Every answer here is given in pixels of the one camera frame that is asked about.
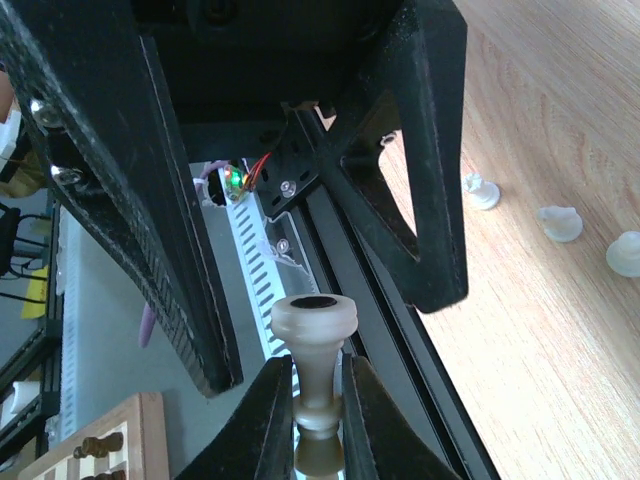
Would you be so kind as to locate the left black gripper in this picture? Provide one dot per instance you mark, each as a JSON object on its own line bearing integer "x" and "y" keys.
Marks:
{"x": 218, "y": 56}

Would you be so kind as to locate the yellow sticky note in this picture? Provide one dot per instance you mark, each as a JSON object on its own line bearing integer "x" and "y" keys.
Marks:
{"x": 37, "y": 295}

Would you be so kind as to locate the white chess piece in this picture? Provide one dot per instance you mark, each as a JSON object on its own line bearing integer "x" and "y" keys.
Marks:
{"x": 623, "y": 254}
{"x": 483, "y": 194}
{"x": 560, "y": 224}
{"x": 314, "y": 329}

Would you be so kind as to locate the wooden chess box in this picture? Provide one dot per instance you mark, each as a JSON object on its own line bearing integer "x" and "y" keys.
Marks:
{"x": 129, "y": 442}

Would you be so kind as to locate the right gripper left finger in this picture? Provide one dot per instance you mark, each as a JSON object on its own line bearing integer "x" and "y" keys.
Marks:
{"x": 257, "y": 440}

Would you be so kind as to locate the white slotted cable duct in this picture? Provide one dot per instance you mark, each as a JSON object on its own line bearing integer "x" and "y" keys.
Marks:
{"x": 273, "y": 263}

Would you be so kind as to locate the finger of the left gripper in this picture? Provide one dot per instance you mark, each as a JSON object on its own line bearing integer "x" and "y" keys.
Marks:
{"x": 412, "y": 81}
{"x": 96, "y": 104}

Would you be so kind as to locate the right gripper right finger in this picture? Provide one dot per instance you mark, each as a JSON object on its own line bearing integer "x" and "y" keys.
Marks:
{"x": 379, "y": 443}

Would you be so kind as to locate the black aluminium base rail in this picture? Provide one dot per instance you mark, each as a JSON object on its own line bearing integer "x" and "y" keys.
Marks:
{"x": 389, "y": 336}

